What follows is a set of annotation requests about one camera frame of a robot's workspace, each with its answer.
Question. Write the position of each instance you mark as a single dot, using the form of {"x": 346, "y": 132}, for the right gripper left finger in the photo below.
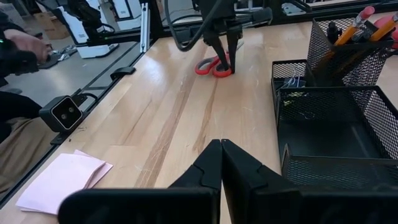
{"x": 205, "y": 171}

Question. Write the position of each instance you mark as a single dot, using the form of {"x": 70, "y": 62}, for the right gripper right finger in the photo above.
{"x": 239, "y": 177}

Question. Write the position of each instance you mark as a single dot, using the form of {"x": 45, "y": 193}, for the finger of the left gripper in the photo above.
{"x": 233, "y": 49}
{"x": 219, "y": 51}

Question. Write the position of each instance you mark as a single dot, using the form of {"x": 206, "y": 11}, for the yellow pencil red eraser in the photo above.
{"x": 349, "y": 31}
{"x": 384, "y": 29}

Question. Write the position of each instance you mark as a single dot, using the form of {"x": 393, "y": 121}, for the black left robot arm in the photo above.
{"x": 258, "y": 15}

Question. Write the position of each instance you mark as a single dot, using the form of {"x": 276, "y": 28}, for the black mesh desk organizer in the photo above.
{"x": 320, "y": 105}

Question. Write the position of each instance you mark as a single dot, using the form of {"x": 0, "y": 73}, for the white equipment box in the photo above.
{"x": 93, "y": 49}

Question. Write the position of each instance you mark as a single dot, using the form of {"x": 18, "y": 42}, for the pink paper stack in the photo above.
{"x": 62, "y": 180}

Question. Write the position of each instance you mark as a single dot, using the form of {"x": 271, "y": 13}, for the person's hand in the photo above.
{"x": 28, "y": 45}

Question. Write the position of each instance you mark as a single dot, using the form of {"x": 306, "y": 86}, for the person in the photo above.
{"x": 15, "y": 105}

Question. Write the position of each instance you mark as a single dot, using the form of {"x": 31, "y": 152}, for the aluminium extrusion post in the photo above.
{"x": 145, "y": 28}

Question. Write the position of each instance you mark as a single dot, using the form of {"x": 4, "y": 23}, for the black frame corner bracket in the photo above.
{"x": 122, "y": 73}

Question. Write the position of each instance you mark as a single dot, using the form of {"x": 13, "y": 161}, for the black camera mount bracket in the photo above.
{"x": 60, "y": 138}

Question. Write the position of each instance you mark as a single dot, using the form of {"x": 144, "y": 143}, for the black table-level camera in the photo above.
{"x": 60, "y": 113}

